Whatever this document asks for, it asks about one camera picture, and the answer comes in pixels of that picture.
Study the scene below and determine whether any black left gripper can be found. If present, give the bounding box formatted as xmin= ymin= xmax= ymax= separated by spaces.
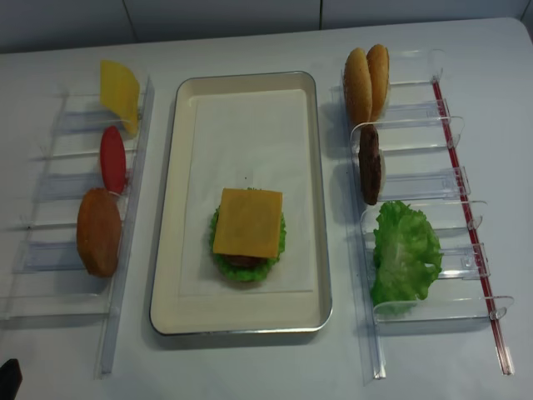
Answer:
xmin=0 ymin=358 xmax=21 ymax=400

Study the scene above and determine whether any yellow cheese slice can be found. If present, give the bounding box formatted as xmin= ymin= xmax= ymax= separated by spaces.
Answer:
xmin=212 ymin=187 xmax=282 ymax=258
xmin=100 ymin=60 xmax=140 ymax=137

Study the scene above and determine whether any red tomato slice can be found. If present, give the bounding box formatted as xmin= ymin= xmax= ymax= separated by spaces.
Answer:
xmin=99 ymin=126 xmax=126 ymax=194

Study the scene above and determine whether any green lettuce under patty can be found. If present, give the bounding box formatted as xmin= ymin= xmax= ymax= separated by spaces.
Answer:
xmin=209 ymin=187 xmax=286 ymax=283

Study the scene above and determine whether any brown meat patty on tray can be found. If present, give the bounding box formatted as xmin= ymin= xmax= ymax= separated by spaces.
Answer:
xmin=222 ymin=254 xmax=267 ymax=268

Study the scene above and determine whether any yellow cheese slice in rack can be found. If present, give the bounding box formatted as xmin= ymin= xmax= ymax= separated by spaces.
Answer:
xmin=100 ymin=60 xmax=140 ymax=137

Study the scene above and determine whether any green lettuce leaf in rack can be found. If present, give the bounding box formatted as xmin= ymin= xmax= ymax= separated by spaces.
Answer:
xmin=371 ymin=201 xmax=442 ymax=306

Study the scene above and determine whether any upright brown meat patty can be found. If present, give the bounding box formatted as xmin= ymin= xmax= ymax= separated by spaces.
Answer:
xmin=358 ymin=125 xmax=381 ymax=205

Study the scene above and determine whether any cream metal tray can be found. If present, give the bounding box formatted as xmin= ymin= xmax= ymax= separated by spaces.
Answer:
xmin=149 ymin=71 xmax=332 ymax=336

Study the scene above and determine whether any brown top bun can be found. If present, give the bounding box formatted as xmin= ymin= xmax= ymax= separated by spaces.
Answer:
xmin=77 ymin=187 xmax=122 ymax=278

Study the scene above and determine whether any clear acrylic left rack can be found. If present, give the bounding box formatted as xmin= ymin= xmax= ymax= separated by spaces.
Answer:
xmin=1 ymin=79 xmax=155 ymax=378

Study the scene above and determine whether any clear acrylic rack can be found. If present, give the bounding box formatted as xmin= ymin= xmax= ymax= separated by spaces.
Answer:
xmin=1 ymin=79 xmax=155 ymax=378
xmin=332 ymin=50 xmax=514 ymax=381

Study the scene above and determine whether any white paper liner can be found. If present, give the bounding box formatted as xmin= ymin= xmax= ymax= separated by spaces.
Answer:
xmin=179 ymin=89 xmax=316 ymax=296

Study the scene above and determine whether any clear acrylic right rack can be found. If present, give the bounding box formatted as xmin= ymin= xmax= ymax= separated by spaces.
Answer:
xmin=332 ymin=50 xmax=514 ymax=381

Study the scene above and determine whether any front bun half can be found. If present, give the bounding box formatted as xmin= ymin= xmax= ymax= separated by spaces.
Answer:
xmin=343 ymin=47 xmax=372 ymax=126

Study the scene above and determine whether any bun half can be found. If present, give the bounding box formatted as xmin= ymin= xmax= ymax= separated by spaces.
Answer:
xmin=343 ymin=47 xmax=372 ymax=126
xmin=366 ymin=44 xmax=390 ymax=121

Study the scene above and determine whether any rear bun half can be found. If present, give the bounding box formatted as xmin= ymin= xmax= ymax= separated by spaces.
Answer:
xmin=366 ymin=44 xmax=390 ymax=121

